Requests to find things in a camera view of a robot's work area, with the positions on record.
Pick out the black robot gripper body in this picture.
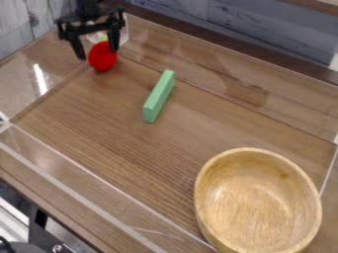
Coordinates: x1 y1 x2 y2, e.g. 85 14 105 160
56 0 126 41

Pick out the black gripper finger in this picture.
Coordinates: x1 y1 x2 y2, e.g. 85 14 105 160
107 29 120 52
68 35 85 60

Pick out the green rectangular block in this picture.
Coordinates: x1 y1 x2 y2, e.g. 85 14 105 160
143 69 174 124

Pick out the wooden bowl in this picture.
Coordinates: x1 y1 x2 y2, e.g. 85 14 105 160
194 147 322 253

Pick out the clear acrylic enclosure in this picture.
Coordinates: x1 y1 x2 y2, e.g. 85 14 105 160
0 17 338 253

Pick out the black table leg bracket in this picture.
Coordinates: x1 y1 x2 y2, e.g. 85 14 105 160
28 209 75 253

